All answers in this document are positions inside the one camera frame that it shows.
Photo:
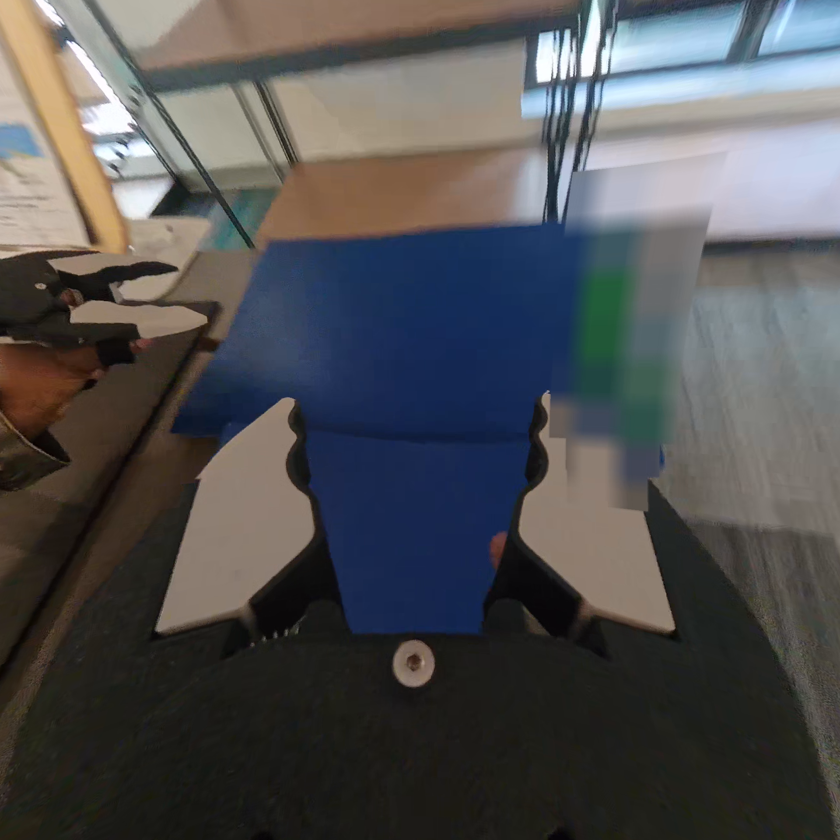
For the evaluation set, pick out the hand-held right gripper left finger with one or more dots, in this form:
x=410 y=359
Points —
x=243 y=525

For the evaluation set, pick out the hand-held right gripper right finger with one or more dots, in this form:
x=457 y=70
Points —
x=590 y=558

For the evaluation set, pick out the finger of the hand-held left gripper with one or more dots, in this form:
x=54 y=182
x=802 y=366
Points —
x=138 y=321
x=92 y=270

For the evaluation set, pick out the blue folder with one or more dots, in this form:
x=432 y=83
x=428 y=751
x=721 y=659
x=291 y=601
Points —
x=407 y=328

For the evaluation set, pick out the person's left hand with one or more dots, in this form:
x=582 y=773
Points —
x=39 y=380

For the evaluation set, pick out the metal shelf rack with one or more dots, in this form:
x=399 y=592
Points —
x=394 y=190

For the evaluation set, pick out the window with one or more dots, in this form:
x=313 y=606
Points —
x=689 y=46

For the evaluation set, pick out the wall poster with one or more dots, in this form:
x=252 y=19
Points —
x=33 y=184

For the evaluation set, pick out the wooden frame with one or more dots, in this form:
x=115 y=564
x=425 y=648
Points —
x=72 y=131

